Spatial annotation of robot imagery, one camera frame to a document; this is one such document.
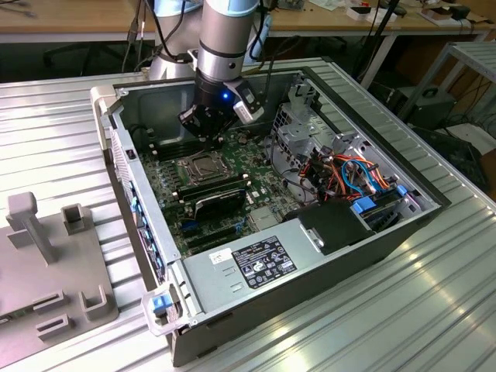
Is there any silver disk bay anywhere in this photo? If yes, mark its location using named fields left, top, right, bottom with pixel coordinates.
left=332, top=130, right=429, bottom=233

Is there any blue disk carrier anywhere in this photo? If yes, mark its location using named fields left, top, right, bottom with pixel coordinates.
left=350, top=184, right=408, bottom=233

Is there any orange wire bundle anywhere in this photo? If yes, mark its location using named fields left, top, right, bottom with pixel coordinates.
left=331, top=153, right=390, bottom=191

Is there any black graphics card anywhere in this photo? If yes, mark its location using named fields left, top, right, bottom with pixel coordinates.
left=192, top=188, right=246, bottom=222

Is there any black PC case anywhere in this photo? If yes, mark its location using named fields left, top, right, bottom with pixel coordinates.
left=89, top=65, right=453, bottom=368

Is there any silver drive cage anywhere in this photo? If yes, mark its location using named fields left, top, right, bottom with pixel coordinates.
left=270, top=101, right=336, bottom=164

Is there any silver CPU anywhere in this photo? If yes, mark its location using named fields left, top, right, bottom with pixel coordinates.
left=195, top=159, right=218, bottom=178

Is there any blue wire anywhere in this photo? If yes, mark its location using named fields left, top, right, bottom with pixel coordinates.
left=339, top=158, right=388, bottom=202

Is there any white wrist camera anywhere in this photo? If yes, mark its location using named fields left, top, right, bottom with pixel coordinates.
left=232, top=79, right=265, bottom=126

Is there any green RAM stick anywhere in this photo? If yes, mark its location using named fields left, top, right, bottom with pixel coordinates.
left=178, top=183, right=250, bottom=204

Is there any white cardboard box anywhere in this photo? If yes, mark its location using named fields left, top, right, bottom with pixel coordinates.
left=346, top=5, right=397, bottom=22

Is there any silver chipset heatsink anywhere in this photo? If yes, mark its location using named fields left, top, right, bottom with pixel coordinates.
left=250, top=208, right=282, bottom=229

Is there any clear plastic case handle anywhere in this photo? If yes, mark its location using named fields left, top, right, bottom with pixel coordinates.
left=139, top=283, right=183, bottom=336

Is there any green motherboard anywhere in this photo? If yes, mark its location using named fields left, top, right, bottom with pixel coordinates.
left=136, top=129, right=290, bottom=260

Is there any brown cardboard box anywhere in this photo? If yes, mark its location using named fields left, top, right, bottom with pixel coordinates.
left=419, top=4, right=473, bottom=27

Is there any silver power supply unit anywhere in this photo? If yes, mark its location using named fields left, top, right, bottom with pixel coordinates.
left=181, top=218, right=326, bottom=315

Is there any black plastic shroud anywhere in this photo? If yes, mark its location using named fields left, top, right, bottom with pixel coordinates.
left=281, top=200, right=376, bottom=256

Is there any long black expansion slot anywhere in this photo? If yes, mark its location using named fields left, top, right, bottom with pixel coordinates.
left=184, top=223, right=238, bottom=240
left=188, top=232, right=238, bottom=251

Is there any black equipment case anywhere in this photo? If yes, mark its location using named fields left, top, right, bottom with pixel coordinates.
left=387, top=85, right=457, bottom=131

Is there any grey slatted side table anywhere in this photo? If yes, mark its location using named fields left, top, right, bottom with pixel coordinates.
left=416, top=40, right=496, bottom=129

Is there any grey parts rack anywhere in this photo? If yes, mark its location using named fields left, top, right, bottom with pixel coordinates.
left=0, top=191, right=119, bottom=342

